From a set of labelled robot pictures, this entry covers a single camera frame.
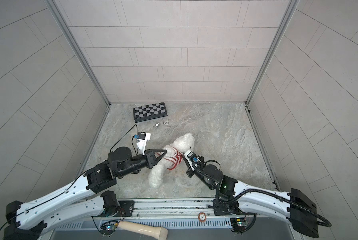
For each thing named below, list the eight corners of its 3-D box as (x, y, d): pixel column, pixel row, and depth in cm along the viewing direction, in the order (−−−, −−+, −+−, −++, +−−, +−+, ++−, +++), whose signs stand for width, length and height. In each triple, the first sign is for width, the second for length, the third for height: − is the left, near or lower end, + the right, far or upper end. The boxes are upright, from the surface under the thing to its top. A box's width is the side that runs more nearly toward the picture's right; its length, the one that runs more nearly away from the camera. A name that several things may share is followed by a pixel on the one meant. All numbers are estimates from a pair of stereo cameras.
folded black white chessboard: (134, 124, 105) (133, 121, 103) (133, 110, 113) (132, 107, 111) (168, 116, 110) (167, 113, 107) (164, 104, 118) (164, 101, 115)
